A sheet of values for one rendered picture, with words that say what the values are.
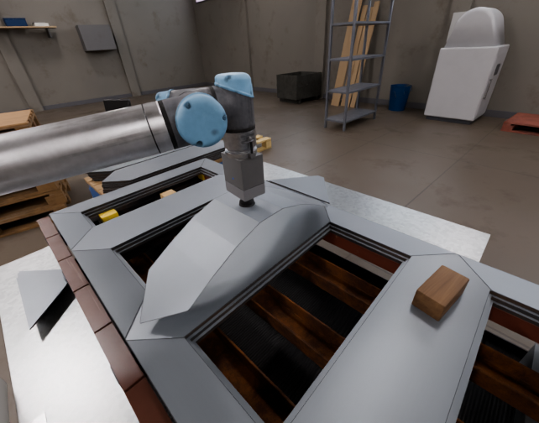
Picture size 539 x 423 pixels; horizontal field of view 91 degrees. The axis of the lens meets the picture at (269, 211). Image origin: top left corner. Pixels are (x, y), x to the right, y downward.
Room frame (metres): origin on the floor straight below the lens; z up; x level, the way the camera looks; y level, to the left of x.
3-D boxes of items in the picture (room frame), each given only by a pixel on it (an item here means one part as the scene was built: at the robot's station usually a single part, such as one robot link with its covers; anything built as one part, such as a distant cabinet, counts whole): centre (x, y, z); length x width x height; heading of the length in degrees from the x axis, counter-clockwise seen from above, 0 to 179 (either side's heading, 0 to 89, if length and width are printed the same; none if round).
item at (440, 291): (0.39, -0.38, 0.87); 0.12 x 0.06 x 0.05; 125
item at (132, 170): (1.50, 0.59, 0.82); 0.80 x 0.40 x 0.06; 134
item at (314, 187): (1.17, -0.17, 0.77); 0.45 x 0.20 x 0.04; 44
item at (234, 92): (0.60, 0.06, 1.26); 0.09 x 0.08 x 0.11; 111
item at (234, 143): (0.60, 0.06, 1.19); 0.08 x 0.08 x 0.05
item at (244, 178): (0.60, 0.05, 1.11); 0.10 x 0.09 x 0.16; 128
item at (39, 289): (0.66, 0.79, 0.70); 0.39 x 0.12 x 0.04; 44
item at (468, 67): (4.97, -3.54, 0.83); 0.84 x 0.71 x 1.65; 41
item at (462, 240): (1.06, -0.27, 0.74); 1.20 x 0.26 x 0.03; 44
